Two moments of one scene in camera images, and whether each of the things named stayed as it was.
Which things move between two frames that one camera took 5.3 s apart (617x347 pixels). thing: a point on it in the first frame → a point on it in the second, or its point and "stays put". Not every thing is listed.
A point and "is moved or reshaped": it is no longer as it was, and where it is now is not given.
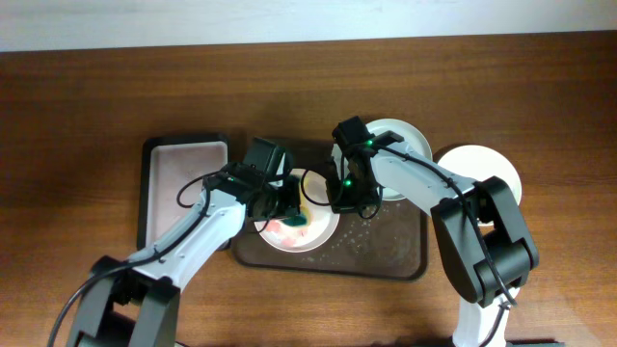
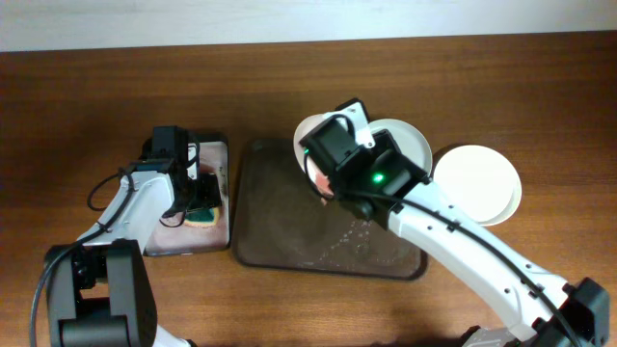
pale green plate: [403, 129] stays put
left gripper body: [282, 200] → [204, 194]
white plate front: [479, 163] stays put
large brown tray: [390, 244] stays put
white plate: [316, 205] → [317, 174]
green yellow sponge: [301, 220] is moved or reshaped
